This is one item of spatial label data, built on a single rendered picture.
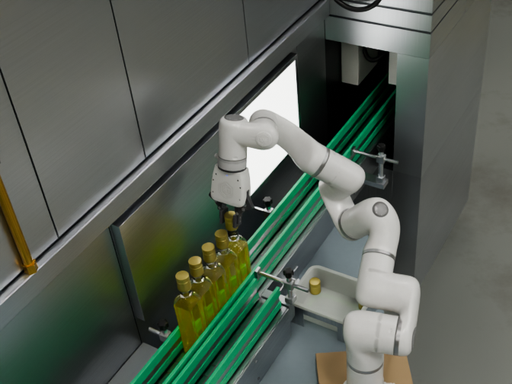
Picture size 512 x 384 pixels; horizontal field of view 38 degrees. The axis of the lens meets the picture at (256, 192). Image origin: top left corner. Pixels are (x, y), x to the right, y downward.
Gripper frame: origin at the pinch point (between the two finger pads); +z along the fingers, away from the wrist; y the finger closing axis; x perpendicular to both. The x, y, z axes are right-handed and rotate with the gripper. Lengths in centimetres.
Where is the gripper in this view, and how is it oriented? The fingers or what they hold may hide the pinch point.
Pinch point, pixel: (230, 217)
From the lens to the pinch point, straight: 200.4
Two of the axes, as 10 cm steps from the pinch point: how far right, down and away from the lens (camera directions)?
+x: 5.1, -3.6, 7.8
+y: 8.6, 2.6, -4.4
